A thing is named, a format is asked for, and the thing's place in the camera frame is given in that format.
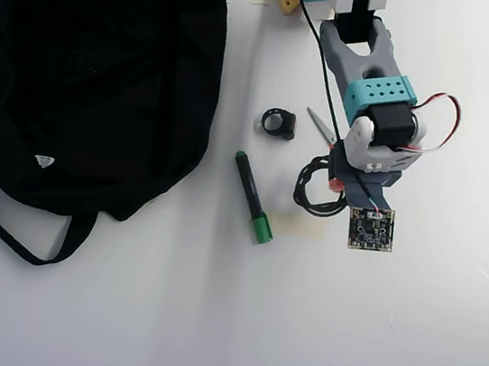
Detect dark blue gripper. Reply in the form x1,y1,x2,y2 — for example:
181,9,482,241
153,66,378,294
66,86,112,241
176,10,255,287
323,142,404,214

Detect black usb cable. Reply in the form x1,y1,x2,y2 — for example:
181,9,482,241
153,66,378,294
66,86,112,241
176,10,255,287
291,152,362,222

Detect black fabric bag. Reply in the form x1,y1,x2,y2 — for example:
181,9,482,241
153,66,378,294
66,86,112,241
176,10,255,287
0,0,234,288

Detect black marker with green cap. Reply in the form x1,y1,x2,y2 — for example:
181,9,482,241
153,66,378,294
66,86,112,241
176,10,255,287
221,149,286,248

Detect bare camera circuit board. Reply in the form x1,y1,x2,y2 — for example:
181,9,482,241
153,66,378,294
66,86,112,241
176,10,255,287
344,203,399,256

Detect scissors with blue handles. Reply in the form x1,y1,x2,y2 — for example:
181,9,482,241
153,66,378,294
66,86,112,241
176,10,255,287
301,105,342,147

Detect black plastic ring clip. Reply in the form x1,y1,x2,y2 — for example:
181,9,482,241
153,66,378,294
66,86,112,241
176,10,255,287
258,105,300,143

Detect thin black camera wire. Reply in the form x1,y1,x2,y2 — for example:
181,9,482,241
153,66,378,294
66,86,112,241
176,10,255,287
263,0,412,215

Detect red and white servo wire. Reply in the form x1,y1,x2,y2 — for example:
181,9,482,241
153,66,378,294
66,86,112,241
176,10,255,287
397,87,466,160

